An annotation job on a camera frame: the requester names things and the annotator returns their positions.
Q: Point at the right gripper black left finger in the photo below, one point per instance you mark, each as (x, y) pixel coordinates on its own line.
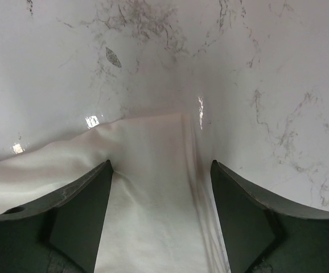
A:
(60, 231)

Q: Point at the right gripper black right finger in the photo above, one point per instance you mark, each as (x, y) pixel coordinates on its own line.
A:
(265, 232)

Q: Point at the white t-shirt red print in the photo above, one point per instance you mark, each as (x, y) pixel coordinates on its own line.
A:
(160, 217)

